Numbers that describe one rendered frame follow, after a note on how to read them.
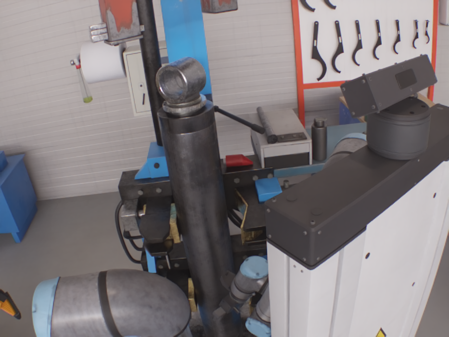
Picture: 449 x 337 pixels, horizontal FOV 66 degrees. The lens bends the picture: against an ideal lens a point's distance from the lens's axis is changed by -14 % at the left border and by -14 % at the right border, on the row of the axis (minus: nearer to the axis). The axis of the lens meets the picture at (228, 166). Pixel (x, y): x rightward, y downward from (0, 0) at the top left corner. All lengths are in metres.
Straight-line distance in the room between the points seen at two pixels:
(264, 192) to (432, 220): 1.26
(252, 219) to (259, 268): 0.38
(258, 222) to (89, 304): 1.11
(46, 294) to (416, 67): 0.60
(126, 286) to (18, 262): 3.02
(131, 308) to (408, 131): 0.46
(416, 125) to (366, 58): 3.38
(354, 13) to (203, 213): 2.54
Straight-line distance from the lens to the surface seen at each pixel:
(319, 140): 1.86
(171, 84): 1.52
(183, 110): 1.43
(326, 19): 3.57
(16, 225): 3.73
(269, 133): 1.81
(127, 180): 1.92
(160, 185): 1.86
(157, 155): 1.85
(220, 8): 1.46
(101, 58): 2.32
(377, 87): 0.37
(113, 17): 1.32
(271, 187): 1.78
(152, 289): 0.64
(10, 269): 3.58
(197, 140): 1.46
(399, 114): 0.40
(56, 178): 4.18
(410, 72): 0.42
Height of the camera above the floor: 1.97
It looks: 28 degrees down
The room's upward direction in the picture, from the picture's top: 7 degrees counter-clockwise
